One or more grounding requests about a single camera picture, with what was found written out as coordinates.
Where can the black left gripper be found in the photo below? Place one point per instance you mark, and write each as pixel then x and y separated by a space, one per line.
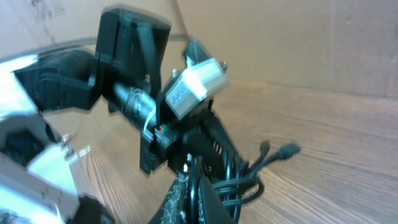
pixel 200 134

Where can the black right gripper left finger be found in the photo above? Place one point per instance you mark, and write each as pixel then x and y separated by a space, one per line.
pixel 173 209

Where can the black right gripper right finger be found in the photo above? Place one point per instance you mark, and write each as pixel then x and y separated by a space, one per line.
pixel 210 207

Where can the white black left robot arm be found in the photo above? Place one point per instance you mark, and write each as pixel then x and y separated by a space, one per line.
pixel 125 70

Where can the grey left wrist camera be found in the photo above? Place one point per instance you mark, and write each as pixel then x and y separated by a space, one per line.
pixel 195 84

